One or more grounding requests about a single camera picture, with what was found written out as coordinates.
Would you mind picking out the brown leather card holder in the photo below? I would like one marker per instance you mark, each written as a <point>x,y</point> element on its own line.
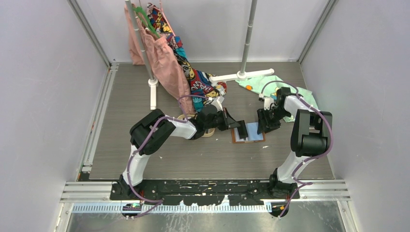
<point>253,136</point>

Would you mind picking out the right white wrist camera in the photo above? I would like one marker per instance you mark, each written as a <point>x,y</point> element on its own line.
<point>269,103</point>

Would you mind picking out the colourful comic print garment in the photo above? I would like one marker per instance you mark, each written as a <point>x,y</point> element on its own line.
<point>199,83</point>

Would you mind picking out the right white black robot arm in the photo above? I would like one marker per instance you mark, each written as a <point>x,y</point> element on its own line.
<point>310,137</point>

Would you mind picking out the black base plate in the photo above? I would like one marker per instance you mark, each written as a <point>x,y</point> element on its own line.
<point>239,192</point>

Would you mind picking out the dark credit card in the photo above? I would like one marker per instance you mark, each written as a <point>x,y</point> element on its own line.
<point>241,132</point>

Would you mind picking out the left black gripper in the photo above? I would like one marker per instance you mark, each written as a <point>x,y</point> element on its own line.
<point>228,122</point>

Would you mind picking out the mint green garment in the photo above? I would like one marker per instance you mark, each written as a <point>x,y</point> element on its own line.
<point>256,85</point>

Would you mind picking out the beige oval card tray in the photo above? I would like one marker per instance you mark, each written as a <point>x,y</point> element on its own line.
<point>207,133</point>

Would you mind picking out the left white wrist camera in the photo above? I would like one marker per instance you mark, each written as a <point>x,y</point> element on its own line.
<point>217,102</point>

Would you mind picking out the pink hanging garment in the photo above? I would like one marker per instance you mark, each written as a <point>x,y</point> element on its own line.
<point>160,55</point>

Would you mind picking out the right white rack stand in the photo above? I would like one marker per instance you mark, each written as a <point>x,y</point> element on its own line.
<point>242,74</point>

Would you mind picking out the green clothes hanger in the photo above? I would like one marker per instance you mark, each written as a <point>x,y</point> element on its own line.
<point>146,21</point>

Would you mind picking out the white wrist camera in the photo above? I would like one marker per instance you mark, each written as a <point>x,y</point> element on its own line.
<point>269,103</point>
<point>217,102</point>

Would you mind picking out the white rack stand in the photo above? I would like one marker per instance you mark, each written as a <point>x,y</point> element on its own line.
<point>242,74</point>
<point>152,81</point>

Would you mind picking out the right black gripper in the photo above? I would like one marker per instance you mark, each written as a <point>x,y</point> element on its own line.
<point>264,124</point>

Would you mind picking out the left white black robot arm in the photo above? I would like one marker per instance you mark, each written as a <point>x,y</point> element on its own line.
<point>152,131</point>

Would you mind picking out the left white rack stand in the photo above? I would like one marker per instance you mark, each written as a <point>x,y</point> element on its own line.
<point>152,81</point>

